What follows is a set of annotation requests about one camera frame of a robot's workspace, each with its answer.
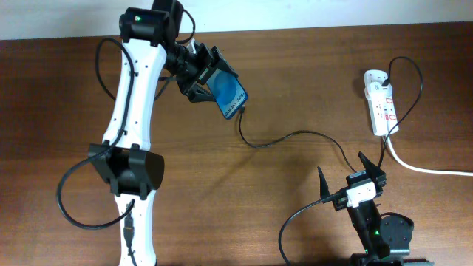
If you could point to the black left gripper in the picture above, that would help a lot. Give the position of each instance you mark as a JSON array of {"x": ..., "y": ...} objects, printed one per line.
[{"x": 190, "y": 88}]

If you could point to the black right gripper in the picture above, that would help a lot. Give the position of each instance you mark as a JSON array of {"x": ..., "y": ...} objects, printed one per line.
[{"x": 339, "y": 198}]

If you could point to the blue smartphone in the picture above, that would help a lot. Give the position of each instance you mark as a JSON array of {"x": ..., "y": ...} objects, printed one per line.
[{"x": 228, "y": 92}]

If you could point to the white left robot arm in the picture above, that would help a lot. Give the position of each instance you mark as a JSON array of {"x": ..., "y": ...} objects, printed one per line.
[{"x": 150, "y": 45}]

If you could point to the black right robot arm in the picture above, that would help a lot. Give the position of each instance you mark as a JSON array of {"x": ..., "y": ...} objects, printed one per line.
[{"x": 384, "y": 237}]

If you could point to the white USB charger adapter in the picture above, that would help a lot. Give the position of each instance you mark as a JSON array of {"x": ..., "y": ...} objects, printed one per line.
[{"x": 375, "y": 90}]

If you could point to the white power strip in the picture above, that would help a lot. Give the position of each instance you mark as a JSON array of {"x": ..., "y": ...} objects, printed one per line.
[{"x": 382, "y": 110}]

